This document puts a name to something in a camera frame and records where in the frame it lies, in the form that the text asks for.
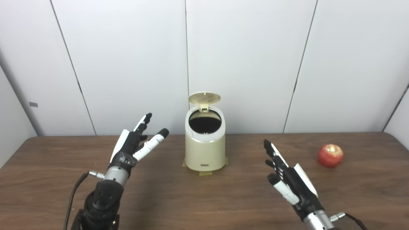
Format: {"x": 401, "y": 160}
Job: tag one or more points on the cream-colored lidded bin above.
{"x": 204, "y": 150}

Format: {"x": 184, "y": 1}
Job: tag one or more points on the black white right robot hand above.
{"x": 300, "y": 190}

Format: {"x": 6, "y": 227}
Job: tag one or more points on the red apple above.
{"x": 330, "y": 156}

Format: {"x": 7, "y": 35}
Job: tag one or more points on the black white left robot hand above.
{"x": 126, "y": 150}

